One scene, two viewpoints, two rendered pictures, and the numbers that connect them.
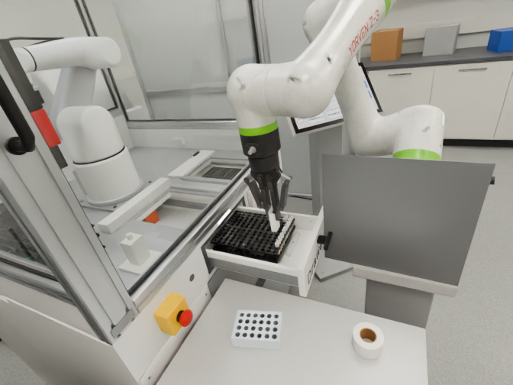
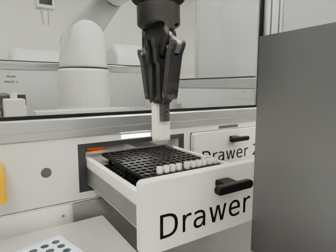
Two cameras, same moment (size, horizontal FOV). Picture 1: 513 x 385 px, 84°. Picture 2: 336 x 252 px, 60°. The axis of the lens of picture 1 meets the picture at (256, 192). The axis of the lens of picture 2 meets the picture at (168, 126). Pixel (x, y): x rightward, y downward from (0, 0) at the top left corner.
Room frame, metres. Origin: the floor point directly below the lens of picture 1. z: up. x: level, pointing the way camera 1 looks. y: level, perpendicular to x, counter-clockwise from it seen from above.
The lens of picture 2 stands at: (0.20, -0.30, 1.06)
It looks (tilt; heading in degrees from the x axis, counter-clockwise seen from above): 8 degrees down; 29
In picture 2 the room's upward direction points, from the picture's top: straight up
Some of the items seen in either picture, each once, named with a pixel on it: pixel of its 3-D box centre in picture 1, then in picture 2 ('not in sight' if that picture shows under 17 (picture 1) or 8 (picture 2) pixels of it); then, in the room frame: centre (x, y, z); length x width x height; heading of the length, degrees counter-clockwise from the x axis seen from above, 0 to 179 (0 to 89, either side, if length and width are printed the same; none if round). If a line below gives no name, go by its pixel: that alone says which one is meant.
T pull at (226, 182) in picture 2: (324, 240); (228, 184); (0.63, -0.17, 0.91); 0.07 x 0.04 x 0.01; 151
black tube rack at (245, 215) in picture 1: (254, 237); (156, 171); (0.74, 0.03, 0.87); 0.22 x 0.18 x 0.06; 61
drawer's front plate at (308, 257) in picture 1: (314, 247); (216, 198); (0.64, -0.15, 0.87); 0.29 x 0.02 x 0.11; 151
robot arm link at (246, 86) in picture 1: (256, 98); not in sight; (0.65, -0.03, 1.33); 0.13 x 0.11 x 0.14; 49
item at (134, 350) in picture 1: (135, 208); (92, 133); (1.05, 0.52, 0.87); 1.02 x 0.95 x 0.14; 151
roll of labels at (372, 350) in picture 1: (367, 340); not in sight; (0.40, -0.21, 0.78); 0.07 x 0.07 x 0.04
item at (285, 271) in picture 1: (252, 237); (154, 172); (0.74, 0.04, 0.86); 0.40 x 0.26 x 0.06; 61
